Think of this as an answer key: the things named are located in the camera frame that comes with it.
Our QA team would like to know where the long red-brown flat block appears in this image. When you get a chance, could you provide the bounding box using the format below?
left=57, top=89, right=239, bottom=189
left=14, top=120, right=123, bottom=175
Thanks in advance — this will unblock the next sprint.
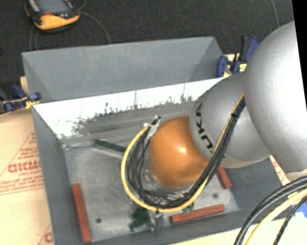
left=71, top=182, right=93, bottom=245

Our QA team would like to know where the grey metal bin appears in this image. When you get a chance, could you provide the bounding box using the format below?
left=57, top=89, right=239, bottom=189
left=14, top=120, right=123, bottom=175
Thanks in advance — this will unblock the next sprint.
left=21, top=19, right=291, bottom=245

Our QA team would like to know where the brown cardboard board red print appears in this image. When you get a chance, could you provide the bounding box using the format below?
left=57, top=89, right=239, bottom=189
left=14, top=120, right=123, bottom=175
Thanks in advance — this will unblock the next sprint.
left=0, top=104, right=55, bottom=245

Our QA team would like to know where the dark green flat block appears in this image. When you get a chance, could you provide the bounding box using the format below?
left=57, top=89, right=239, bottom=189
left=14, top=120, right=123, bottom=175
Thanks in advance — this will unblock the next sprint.
left=126, top=207, right=152, bottom=233
left=93, top=135, right=128, bottom=158

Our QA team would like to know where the short red-brown flat block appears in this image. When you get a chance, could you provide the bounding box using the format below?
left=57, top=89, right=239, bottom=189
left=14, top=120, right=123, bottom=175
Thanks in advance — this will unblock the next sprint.
left=216, top=164, right=233, bottom=191

